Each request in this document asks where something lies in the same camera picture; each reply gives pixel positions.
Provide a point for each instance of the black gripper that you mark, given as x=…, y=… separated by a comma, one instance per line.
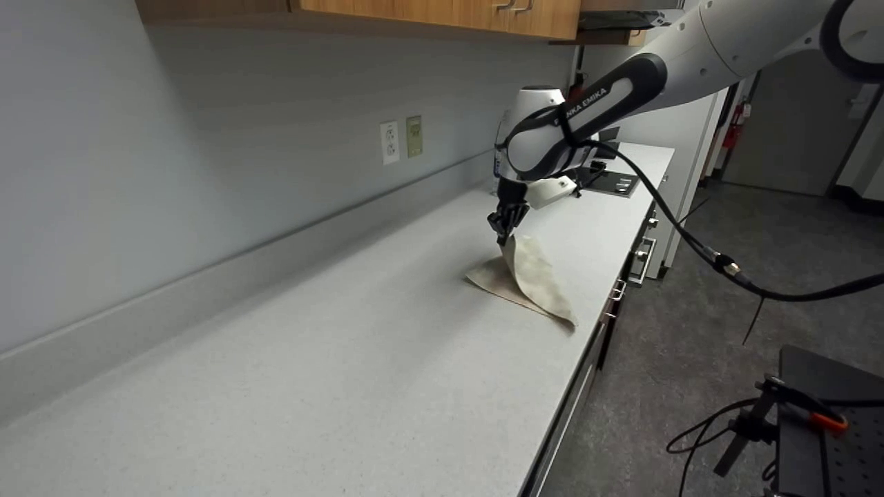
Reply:
x=508, y=210

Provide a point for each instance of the stained beige towel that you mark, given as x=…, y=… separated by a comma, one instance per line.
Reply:
x=519, y=273

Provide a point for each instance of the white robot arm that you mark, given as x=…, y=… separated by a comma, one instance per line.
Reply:
x=707, y=47

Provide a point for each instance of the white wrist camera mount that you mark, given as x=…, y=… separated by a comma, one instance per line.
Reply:
x=542, y=191

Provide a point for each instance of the beige wall plate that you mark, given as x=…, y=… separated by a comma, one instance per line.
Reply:
x=413, y=137

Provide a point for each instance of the white wall power outlet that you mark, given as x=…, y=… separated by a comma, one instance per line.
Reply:
x=391, y=142

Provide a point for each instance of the wooden wall cabinet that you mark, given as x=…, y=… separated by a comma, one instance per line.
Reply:
x=551, y=21

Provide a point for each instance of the black clamp with orange handle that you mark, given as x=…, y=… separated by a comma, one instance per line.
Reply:
x=754, y=427

